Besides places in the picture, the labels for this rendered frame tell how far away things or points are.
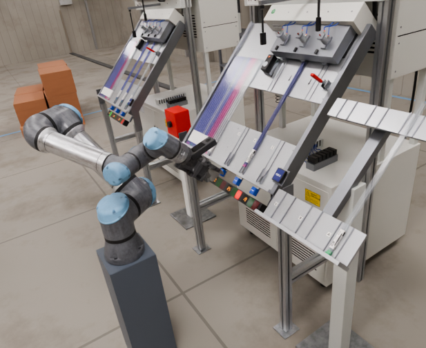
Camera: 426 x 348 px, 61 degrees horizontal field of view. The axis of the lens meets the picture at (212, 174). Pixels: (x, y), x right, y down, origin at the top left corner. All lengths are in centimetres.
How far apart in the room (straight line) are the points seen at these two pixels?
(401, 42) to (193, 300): 151
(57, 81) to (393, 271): 414
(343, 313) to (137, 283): 79
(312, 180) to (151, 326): 92
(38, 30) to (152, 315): 1167
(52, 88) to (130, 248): 376
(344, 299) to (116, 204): 90
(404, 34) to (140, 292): 144
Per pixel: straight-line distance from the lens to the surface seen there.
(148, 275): 145
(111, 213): 130
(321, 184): 162
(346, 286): 145
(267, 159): 144
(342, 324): 159
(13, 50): 1271
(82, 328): 203
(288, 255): 151
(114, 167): 118
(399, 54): 171
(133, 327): 158
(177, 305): 197
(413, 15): 174
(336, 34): 150
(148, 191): 142
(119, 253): 138
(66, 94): 498
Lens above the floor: 141
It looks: 27 degrees down
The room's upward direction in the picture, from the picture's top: 7 degrees counter-clockwise
